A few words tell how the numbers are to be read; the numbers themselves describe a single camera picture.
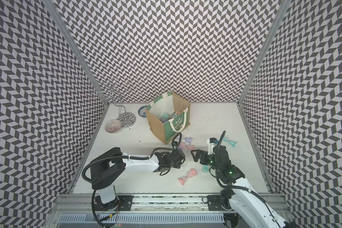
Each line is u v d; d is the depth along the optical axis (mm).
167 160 667
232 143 900
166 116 1010
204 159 693
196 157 712
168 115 1029
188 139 934
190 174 807
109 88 1146
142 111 1087
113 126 1019
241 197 510
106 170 463
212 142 722
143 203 738
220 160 595
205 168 828
